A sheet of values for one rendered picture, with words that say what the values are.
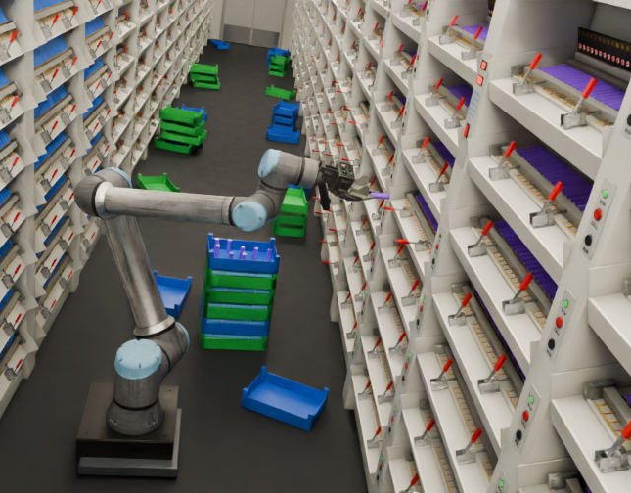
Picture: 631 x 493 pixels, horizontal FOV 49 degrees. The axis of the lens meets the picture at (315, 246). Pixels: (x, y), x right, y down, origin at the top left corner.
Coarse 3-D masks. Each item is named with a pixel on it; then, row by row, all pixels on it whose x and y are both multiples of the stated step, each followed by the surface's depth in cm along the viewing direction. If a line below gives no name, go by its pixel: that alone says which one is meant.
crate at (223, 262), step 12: (240, 240) 310; (252, 252) 312; (264, 252) 314; (276, 252) 304; (216, 264) 291; (228, 264) 292; (240, 264) 293; (252, 264) 294; (264, 264) 295; (276, 264) 296
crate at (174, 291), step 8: (160, 280) 352; (168, 280) 352; (176, 280) 352; (184, 280) 351; (160, 288) 350; (168, 288) 352; (176, 288) 353; (184, 288) 353; (168, 296) 344; (176, 296) 345; (184, 296) 336; (168, 304) 337; (176, 304) 323; (168, 312) 325; (176, 312) 325
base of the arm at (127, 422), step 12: (108, 408) 237; (120, 408) 230; (132, 408) 229; (144, 408) 230; (156, 408) 235; (108, 420) 233; (120, 420) 230; (132, 420) 230; (144, 420) 231; (156, 420) 235; (120, 432) 230; (132, 432) 230; (144, 432) 232
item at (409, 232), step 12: (396, 192) 246; (408, 192) 244; (420, 192) 246; (396, 204) 243; (396, 216) 237; (408, 228) 224; (408, 240) 216; (420, 252) 207; (420, 264) 200; (420, 276) 202
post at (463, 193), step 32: (512, 0) 153; (544, 0) 154; (576, 0) 154; (512, 32) 156; (544, 32) 157; (576, 32) 157; (480, 128) 165; (512, 128) 166; (448, 192) 181; (480, 192) 172; (448, 224) 177; (448, 256) 179; (416, 320) 196; (416, 352) 192; (416, 384) 196; (384, 448) 213; (384, 480) 210
